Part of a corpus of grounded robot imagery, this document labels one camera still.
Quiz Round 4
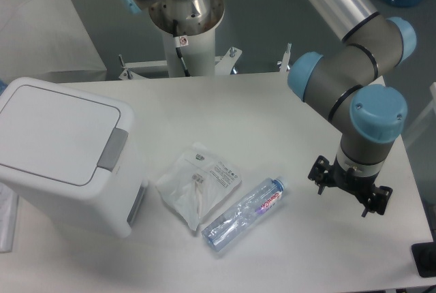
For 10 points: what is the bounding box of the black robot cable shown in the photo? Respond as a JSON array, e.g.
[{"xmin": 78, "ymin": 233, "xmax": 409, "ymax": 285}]
[{"xmin": 172, "ymin": 19, "xmax": 191, "ymax": 78}]

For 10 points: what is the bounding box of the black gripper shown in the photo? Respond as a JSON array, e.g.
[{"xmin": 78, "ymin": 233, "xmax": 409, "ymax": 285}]
[{"xmin": 308, "ymin": 155, "xmax": 393, "ymax": 217}]

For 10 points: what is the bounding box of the white push-lid trash can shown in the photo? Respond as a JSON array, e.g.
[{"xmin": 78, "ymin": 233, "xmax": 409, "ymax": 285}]
[{"xmin": 1, "ymin": 78, "xmax": 147, "ymax": 238}]

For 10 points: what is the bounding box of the white cardboard box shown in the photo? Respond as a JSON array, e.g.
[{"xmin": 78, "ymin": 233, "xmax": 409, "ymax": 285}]
[{"xmin": 1, "ymin": 0, "xmax": 106, "ymax": 83}]

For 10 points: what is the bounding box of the clear plastic water bottle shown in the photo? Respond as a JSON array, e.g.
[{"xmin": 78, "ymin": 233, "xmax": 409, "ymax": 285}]
[{"xmin": 201, "ymin": 176, "xmax": 287, "ymax": 252}]

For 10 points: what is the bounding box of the black clamp device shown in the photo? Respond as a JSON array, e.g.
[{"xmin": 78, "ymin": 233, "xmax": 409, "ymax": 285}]
[{"xmin": 411, "ymin": 242, "xmax": 435, "ymax": 278}]

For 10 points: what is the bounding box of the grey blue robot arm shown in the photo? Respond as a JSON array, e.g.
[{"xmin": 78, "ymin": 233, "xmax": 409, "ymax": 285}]
[{"xmin": 121, "ymin": 0, "xmax": 416, "ymax": 215}]

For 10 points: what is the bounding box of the white plastic packaging bag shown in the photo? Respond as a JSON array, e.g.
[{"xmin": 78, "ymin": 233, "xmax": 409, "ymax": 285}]
[{"xmin": 157, "ymin": 142, "xmax": 242, "ymax": 231}]

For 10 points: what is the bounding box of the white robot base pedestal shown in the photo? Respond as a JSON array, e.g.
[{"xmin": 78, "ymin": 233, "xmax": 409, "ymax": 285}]
[{"xmin": 118, "ymin": 0, "xmax": 292, "ymax": 82}]

